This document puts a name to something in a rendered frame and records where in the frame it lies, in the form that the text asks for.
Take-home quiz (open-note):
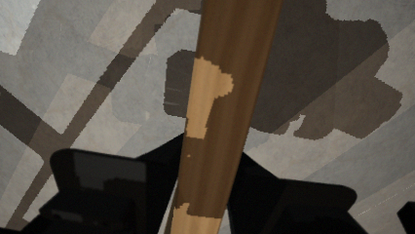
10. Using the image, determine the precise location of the brown wooden board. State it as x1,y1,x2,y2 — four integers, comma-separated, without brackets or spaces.
170,0,283,234

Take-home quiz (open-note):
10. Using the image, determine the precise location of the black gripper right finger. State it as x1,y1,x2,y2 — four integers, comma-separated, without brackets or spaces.
227,152,358,234

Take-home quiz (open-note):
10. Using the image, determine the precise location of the brown wooden post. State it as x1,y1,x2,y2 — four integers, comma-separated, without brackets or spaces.
164,189,176,234

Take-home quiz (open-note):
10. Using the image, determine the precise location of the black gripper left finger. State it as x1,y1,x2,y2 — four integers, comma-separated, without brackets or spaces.
50,133,184,234

